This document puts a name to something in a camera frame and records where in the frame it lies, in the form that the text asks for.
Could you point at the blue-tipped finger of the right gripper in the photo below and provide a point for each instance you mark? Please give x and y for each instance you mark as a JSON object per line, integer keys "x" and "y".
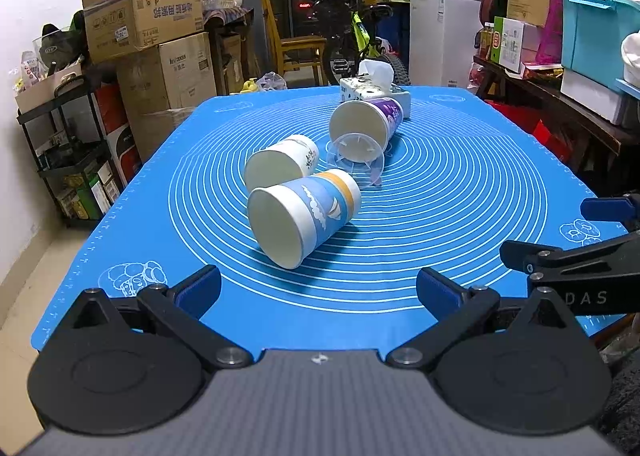
{"x": 624, "y": 210}

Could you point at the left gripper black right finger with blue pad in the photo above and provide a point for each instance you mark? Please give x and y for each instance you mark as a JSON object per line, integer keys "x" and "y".
{"x": 512, "y": 365}

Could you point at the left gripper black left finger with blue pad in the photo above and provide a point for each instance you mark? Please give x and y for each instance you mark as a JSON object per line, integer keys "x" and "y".
{"x": 124, "y": 365}

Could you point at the blue sailboat paper cup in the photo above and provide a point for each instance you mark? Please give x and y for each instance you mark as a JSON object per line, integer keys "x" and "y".
{"x": 291, "y": 220}

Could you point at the clear plastic cup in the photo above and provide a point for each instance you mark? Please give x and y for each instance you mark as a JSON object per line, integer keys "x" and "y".
{"x": 360, "y": 156}

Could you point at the purple white paper cup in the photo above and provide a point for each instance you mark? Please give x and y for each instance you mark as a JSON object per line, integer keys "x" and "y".
{"x": 378, "y": 117}

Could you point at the dark wooden side table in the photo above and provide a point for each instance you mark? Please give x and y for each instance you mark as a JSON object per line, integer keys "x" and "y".
{"x": 603, "y": 156}

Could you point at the teal plastic storage bin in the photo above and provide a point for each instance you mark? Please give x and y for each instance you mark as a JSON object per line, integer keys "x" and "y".
{"x": 593, "y": 31}

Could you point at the green white carton box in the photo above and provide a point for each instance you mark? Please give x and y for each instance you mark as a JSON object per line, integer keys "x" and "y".
{"x": 506, "y": 43}

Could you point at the black metal shelf rack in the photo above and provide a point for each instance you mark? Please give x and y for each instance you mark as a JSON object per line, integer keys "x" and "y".
{"x": 65, "y": 163}

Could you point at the lower cardboard box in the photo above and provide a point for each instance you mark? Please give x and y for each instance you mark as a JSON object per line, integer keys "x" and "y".
{"x": 161, "y": 86}

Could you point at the tissue box with tissue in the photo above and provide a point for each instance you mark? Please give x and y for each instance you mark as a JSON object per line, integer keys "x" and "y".
{"x": 375, "y": 80}

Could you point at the top open cardboard box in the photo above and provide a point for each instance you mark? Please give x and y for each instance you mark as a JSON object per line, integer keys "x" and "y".
{"x": 116, "y": 28}

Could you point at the yellow wooden chair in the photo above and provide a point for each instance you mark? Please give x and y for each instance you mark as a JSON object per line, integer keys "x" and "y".
{"x": 291, "y": 54}

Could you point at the bicycle with green frame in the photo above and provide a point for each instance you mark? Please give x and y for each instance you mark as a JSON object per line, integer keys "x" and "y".
{"x": 349, "y": 27}

